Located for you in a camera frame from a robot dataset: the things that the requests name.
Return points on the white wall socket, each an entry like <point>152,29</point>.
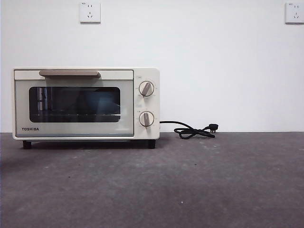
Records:
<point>90,13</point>
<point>295,13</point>

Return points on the blue ribbed bowl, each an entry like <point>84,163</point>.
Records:
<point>99,103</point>

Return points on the cream Toshiba toaster oven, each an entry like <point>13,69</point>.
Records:
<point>146,71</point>

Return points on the beige round oven knob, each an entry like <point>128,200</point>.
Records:
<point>146,88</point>
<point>146,118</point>

